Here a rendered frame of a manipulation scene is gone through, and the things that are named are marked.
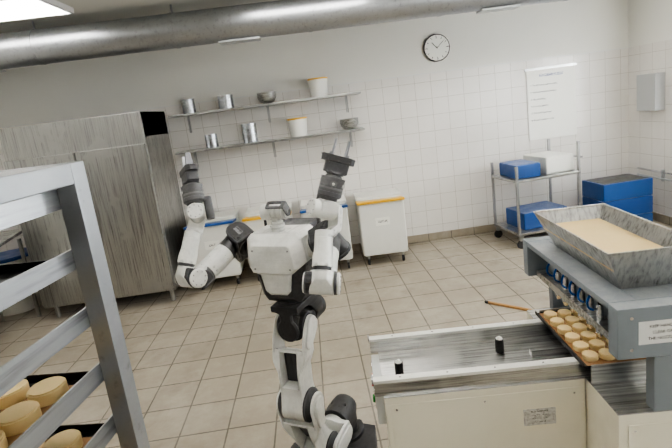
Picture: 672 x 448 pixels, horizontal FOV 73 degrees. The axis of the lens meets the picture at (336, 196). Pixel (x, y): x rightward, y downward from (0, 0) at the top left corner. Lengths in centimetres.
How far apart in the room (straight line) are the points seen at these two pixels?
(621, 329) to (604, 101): 536
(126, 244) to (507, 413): 423
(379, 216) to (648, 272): 379
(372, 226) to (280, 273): 341
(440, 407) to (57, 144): 452
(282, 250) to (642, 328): 121
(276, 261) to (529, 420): 108
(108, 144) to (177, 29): 136
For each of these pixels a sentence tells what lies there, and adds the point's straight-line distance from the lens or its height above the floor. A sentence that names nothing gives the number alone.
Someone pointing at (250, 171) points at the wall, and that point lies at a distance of 573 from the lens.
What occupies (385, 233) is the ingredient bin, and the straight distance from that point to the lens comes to 525.
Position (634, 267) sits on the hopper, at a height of 126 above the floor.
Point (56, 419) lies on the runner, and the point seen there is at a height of 150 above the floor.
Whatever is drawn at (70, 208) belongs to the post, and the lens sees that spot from 75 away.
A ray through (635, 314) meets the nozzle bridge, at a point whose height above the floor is 116.
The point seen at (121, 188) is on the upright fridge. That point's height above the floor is 131.
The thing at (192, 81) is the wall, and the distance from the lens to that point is 581.
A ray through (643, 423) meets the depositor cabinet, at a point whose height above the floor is 80.
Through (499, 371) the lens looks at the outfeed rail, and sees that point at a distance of 178.
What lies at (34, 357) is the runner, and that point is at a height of 159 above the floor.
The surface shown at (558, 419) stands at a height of 69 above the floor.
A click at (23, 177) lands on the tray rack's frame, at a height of 181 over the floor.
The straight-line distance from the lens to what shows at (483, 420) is 186.
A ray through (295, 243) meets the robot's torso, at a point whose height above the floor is 134.
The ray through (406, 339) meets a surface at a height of 88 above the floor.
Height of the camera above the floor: 185
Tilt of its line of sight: 11 degrees down
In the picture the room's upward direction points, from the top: 7 degrees counter-clockwise
